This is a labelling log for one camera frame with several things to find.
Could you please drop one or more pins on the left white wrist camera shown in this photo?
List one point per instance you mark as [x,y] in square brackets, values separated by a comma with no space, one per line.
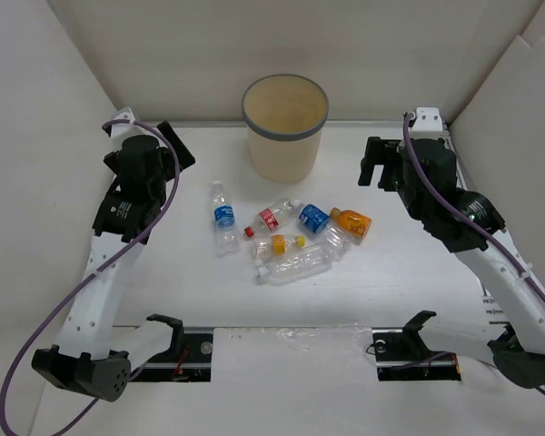
[120,126]

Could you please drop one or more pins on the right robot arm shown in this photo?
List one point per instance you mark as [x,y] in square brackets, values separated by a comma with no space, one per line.
[470,227]

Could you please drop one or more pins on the orange juice bottle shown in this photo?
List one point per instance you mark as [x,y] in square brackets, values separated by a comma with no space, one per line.
[350,225]

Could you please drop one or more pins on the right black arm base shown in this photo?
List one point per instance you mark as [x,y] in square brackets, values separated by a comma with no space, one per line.
[403,357]

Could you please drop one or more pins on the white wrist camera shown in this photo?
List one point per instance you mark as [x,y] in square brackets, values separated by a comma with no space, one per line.
[120,126]
[426,120]

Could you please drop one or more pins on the beige bin with grey rim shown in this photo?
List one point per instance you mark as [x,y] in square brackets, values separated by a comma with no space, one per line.
[284,115]

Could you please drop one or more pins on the clear bottle white cap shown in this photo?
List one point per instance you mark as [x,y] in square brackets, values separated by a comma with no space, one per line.
[292,267]

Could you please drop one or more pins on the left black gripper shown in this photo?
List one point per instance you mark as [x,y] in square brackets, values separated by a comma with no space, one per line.
[184,160]

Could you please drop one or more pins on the clear bottle red label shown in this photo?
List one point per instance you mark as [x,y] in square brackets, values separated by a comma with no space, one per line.
[270,219]

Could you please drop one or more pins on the clear bottle large blue label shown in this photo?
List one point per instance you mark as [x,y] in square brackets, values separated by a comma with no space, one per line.
[318,223]

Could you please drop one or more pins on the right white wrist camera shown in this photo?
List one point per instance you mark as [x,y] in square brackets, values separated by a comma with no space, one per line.
[426,120]

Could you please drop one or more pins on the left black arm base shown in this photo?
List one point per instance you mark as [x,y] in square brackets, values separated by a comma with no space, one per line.
[193,363]

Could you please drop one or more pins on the clear bottle yellow cap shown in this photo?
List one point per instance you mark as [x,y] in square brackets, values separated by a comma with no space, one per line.
[270,247]

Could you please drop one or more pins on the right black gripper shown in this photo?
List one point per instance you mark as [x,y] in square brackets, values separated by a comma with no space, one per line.
[380,153]

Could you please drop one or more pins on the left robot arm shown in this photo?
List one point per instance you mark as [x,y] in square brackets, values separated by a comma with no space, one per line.
[84,357]

